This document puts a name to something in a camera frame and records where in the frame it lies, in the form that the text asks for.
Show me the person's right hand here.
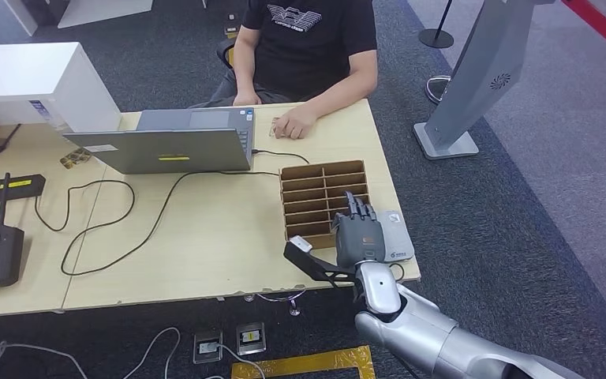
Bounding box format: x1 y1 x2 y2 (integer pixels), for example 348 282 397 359
233 91 264 107

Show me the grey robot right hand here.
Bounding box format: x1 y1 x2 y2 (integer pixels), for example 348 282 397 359
331 190 387 269

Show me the person's left hand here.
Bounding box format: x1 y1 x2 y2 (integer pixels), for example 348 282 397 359
273 104 319 141

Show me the cardboard slot organizer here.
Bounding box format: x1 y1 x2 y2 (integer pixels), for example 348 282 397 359
279 159 371 250

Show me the grey card reader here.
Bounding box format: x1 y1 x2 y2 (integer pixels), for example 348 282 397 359
376 210 416 263

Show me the person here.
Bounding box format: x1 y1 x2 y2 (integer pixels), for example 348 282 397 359
190 0 379 141

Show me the grey laptop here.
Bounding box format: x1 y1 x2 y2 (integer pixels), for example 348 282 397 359
64 107 257 174

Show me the chrome stanchion base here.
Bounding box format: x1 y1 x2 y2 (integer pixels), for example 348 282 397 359
425 74 453 104

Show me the floor socket with yellow label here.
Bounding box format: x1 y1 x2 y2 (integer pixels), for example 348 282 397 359
236 321 267 357

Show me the white furniture panel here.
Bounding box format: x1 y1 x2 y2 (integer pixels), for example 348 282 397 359
5 0 155 36

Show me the floor socket with white plug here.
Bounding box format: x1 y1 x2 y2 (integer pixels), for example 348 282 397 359
193 330 224 365

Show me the silver kiosk stand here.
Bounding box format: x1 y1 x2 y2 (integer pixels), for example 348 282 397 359
413 0 558 160

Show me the white cabinet box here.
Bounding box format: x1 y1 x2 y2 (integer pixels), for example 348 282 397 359
0 41 122 133

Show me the black power adapter yellow label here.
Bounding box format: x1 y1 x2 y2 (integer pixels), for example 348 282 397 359
0 173 47 202

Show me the red strip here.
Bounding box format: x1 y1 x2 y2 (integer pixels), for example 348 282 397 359
563 0 606 65

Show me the right wrist camera on black bracket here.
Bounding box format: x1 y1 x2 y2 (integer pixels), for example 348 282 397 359
282 235 359 287

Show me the black laptop power cable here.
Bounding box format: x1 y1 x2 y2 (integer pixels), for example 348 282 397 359
35 148 310 276

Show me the thin grey wire loop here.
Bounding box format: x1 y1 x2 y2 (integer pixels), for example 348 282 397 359
244 290 309 318

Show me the yellow tape frame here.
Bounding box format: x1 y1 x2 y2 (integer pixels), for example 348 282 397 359
231 345 377 379

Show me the black stanchion post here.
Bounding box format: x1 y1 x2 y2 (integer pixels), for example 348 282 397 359
419 0 457 50

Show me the white cable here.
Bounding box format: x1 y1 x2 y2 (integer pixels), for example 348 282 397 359
204 342 267 379
0 340 91 379
122 326 182 379

